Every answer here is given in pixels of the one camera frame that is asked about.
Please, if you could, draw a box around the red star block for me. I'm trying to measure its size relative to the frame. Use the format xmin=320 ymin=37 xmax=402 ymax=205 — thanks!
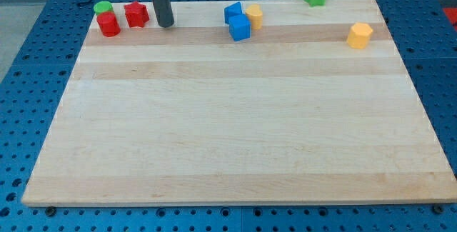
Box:
xmin=124 ymin=1 xmax=150 ymax=27

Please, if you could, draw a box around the wooden board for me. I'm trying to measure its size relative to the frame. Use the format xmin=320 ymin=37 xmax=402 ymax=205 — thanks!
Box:
xmin=22 ymin=0 xmax=456 ymax=207

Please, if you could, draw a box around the blue cube block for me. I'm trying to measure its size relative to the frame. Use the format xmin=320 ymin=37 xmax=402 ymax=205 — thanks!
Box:
xmin=228 ymin=14 xmax=251 ymax=41

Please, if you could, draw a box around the blue pentagon block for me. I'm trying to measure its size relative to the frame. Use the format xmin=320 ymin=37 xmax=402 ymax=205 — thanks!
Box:
xmin=224 ymin=1 xmax=243 ymax=24

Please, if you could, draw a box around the yellow heart block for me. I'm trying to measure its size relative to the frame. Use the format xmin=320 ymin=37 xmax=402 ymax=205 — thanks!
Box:
xmin=245 ymin=4 xmax=263 ymax=30

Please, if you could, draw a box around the red cylinder block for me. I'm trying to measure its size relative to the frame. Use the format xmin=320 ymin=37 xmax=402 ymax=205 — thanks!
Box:
xmin=96 ymin=11 xmax=121 ymax=37

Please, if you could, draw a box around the yellow hexagon block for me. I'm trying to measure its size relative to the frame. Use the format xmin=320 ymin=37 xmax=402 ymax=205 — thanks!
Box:
xmin=346 ymin=22 xmax=373 ymax=49

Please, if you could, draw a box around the green cylinder block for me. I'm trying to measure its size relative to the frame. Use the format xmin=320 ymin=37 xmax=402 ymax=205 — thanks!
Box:
xmin=93 ymin=1 xmax=114 ymax=16

